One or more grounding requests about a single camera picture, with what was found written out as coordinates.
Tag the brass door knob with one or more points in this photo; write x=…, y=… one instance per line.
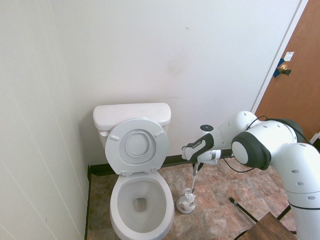
x=284, y=68

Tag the white toilet seat lid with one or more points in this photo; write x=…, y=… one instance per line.
x=115, y=155

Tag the brown wooden door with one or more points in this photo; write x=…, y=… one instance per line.
x=295, y=87

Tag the white toilet brush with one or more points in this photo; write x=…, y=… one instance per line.
x=193, y=182

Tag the dark wooden table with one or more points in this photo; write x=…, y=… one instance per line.
x=270, y=227

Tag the white toilet brush holder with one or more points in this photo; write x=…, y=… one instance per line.
x=185, y=211

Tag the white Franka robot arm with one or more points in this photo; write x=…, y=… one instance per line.
x=282, y=150

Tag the white door frame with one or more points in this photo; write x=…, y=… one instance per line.
x=275, y=62

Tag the white toilet tank lid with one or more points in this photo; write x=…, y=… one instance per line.
x=130, y=112

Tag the white toilet tank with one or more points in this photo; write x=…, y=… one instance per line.
x=166, y=135

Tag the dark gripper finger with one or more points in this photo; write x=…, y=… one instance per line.
x=200, y=165

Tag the blue tape strip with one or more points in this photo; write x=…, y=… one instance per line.
x=277, y=72

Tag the black camera tripod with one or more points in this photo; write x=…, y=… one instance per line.
x=245, y=212

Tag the small white door label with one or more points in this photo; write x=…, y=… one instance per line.
x=289, y=56

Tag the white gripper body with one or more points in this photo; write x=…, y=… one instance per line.
x=207, y=157

